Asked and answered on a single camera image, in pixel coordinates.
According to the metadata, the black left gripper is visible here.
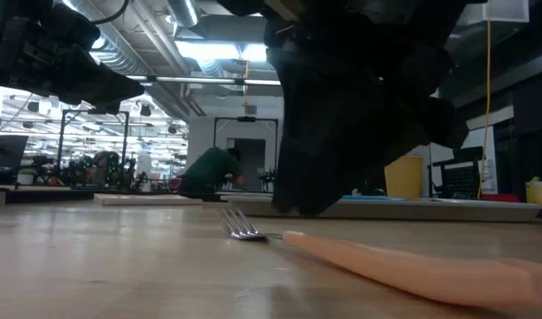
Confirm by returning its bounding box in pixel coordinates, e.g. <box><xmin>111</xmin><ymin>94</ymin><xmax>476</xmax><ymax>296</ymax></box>
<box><xmin>0</xmin><ymin>0</ymin><xmax>146</xmax><ymax>116</ymax></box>

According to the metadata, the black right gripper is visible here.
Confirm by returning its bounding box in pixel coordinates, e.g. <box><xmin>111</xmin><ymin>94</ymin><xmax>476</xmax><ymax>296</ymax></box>
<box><xmin>260</xmin><ymin>0</ymin><xmax>470</xmax><ymax>217</ymax></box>

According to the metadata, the yellow plastic cup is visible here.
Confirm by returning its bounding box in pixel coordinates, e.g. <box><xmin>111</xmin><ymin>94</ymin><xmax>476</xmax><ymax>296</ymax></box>
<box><xmin>383</xmin><ymin>155</ymin><xmax>424</xmax><ymax>200</ymax></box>

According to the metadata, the blue plastic plate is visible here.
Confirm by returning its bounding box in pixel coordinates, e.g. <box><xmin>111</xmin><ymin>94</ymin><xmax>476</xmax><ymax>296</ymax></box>
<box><xmin>340</xmin><ymin>194</ymin><xmax>410</xmax><ymax>202</ymax></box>

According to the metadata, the person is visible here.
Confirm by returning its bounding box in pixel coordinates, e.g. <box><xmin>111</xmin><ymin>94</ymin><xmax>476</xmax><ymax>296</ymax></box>
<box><xmin>176</xmin><ymin>146</ymin><xmax>246</xmax><ymax>199</ymax></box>

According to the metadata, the white flat board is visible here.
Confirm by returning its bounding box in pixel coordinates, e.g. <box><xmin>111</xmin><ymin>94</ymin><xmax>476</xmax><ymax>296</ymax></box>
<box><xmin>92</xmin><ymin>192</ymin><xmax>205</xmax><ymax>206</ymax></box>

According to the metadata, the black monitor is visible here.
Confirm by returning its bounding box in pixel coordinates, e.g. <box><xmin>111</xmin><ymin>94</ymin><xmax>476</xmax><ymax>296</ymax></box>
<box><xmin>0</xmin><ymin>134</ymin><xmax>29</xmax><ymax>187</ymax></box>

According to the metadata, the black mesh chair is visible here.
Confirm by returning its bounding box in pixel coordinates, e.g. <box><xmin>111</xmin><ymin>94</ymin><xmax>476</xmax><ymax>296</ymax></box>
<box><xmin>428</xmin><ymin>145</ymin><xmax>484</xmax><ymax>199</ymax></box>

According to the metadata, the red object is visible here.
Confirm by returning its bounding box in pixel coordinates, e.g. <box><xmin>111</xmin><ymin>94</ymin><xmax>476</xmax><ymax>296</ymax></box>
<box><xmin>481</xmin><ymin>192</ymin><xmax>523</xmax><ymax>204</ymax></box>

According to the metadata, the yellow-green container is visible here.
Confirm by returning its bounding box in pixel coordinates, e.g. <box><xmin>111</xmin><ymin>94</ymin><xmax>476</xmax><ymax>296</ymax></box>
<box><xmin>524</xmin><ymin>175</ymin><xmax>542</xmax><ymax>206</ymax></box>

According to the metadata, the black cable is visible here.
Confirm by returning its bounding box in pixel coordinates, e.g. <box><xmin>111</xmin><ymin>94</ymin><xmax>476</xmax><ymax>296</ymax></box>
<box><xmin>88</xmin><ymin>0</ymin><xmax>131</xmax><ymax>26</ymax></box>

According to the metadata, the black rectangular frame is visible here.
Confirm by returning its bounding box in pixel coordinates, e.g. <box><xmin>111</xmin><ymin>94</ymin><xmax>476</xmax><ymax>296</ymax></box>
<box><xmin>212</xmin><ymin>115</ymin><xmax>280</xmax><ymax>194</ymax></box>

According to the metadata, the fork with peach handle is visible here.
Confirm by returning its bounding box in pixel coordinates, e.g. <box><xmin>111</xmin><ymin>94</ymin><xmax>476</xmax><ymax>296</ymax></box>
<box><xmin>215</xmin><ymin>207</ymin><xmax>542</xmax><ymax>310</ymax></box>

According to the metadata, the yellow hanging cable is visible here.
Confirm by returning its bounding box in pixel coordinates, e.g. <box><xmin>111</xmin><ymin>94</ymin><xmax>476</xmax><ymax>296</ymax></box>
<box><xmin>476</xmin><ymin>19</ymin><xmax>493</xmax><ymax>199</ymax></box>

